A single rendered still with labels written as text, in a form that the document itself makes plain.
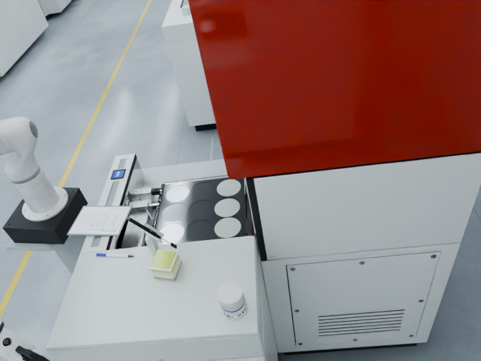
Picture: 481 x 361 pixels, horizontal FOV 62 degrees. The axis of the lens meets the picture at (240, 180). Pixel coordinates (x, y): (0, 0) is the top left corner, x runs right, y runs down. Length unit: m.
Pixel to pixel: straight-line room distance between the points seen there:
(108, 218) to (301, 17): 1.03
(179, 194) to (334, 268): 0.68
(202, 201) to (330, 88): 0.79
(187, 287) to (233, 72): 0.67
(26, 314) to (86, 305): 1.48
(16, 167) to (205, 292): 0.87
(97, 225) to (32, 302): 1.37
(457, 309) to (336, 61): 1.70
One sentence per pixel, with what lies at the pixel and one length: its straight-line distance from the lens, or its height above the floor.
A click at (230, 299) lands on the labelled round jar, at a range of 1.13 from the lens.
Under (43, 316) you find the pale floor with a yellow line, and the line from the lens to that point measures 2.79.
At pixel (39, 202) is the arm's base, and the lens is 1.82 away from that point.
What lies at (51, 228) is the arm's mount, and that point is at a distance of 1.80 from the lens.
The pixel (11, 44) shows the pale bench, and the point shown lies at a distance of 6.28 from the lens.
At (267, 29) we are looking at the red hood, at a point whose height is 1.65.
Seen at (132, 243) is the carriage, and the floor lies 0.88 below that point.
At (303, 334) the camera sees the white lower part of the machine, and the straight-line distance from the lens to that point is 1.96.
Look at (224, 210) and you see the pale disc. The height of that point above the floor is 0.90.
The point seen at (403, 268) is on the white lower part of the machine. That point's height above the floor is 0.70.
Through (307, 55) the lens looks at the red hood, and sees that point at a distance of 0.99.
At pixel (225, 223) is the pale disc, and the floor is 0.90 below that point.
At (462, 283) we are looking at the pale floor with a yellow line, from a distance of 2.53.
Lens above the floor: 2.01
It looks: 42 degrees down
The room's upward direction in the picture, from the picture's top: 11 degrees counter-clockwise
